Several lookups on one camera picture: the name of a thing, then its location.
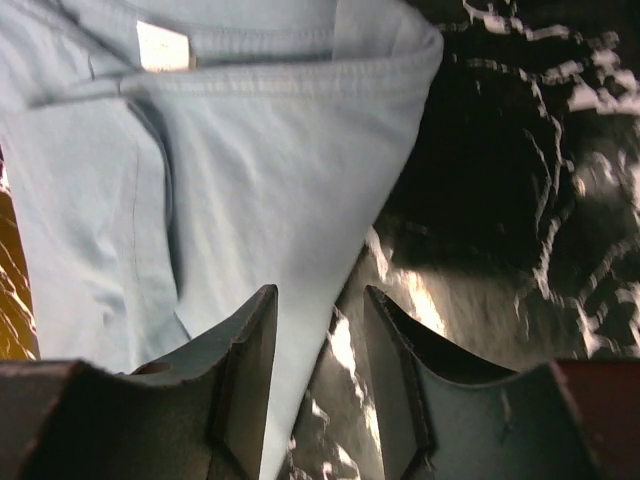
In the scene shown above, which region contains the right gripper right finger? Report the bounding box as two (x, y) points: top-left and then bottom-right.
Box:
(363, 286), (600, 479)

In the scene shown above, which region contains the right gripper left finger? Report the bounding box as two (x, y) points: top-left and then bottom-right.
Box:
(24, 285), (278, 479)

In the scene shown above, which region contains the blue-grey t shirt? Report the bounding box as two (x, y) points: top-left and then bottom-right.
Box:
(1, 1), (443, 479)

